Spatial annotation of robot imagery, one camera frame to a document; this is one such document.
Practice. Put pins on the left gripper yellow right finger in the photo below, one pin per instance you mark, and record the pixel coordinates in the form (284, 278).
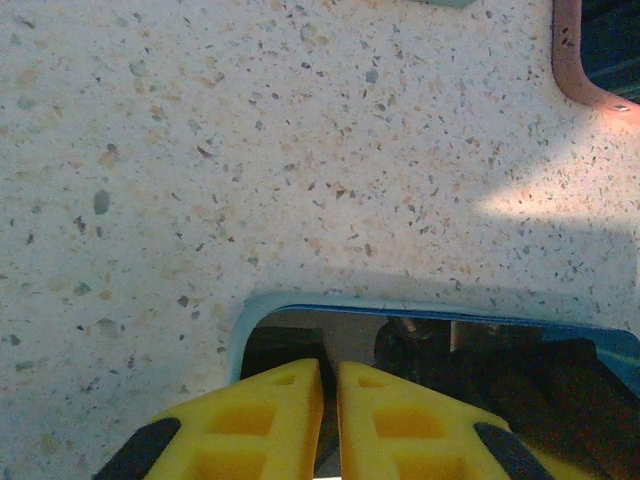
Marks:
(360, 440)

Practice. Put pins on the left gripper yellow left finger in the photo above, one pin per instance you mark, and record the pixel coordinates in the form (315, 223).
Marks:
(290, 440)

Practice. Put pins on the blue-grey phone case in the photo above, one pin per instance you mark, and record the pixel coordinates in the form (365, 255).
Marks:
(237, 330)
(440, 3)

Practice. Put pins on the red phone case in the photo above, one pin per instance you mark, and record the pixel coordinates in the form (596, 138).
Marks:
(565, 50)

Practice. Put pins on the black smartphone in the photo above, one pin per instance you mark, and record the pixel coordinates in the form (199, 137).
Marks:
(550, 380)
(615, 40)

